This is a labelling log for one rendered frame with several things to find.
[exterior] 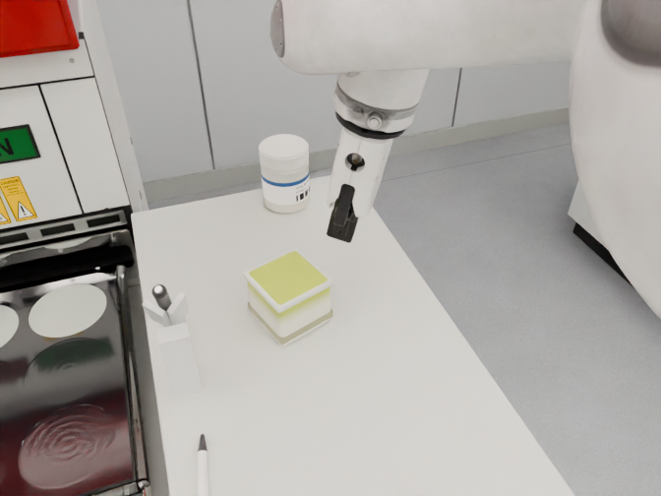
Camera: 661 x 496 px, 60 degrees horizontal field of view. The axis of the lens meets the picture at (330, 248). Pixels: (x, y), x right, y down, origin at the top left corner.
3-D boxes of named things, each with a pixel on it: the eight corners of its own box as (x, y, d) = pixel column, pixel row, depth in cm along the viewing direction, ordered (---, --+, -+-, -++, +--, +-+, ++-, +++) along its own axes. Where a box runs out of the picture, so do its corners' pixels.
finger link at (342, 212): (341, 226, 59) (344, 226, 65) (365, 155, 59) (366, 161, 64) (330, 222, 59) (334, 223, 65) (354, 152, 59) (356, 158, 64)
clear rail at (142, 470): (116, 269, 86) (114, 262, 85) (126, 267, 86) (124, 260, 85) (138, 496, 59) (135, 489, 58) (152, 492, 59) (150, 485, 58)
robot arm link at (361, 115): (411, 123, 52) (403, 150, 54) (426, 82, 59) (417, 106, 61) (326, 96, 53) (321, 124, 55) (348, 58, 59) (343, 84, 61)
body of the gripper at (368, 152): (400, 143, 54) (373, 228, 61) (417, 94, 61) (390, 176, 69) (325, 119, 54) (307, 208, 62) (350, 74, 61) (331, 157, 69)
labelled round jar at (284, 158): (258, 192, 88) (253, 138, 82) (302, 184, 90) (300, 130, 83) (270, 218, 83) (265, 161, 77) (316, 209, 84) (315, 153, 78)
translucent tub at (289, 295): (247, 313, 68) (241, 271, 64) (298, 286, 72) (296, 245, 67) (281, 351, 64) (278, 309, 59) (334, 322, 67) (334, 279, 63)
